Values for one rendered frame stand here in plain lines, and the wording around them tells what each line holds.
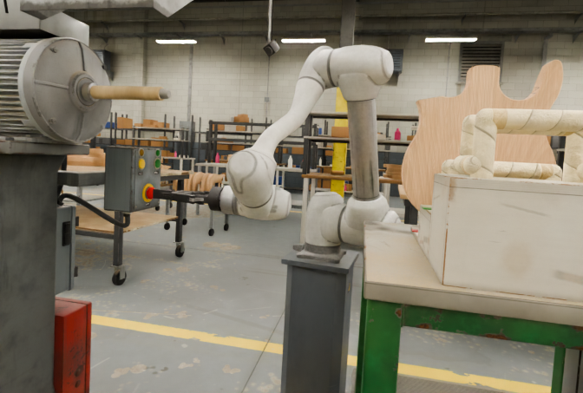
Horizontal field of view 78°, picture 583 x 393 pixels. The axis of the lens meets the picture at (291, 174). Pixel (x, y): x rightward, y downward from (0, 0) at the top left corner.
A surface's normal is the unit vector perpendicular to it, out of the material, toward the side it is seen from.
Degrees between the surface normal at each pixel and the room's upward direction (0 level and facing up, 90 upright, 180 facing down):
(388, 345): 90
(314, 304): 90
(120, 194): 90
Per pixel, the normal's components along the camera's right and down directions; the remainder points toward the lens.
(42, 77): 0.77, 0.00
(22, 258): 0.98, 0.07
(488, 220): -0.22, 0.04
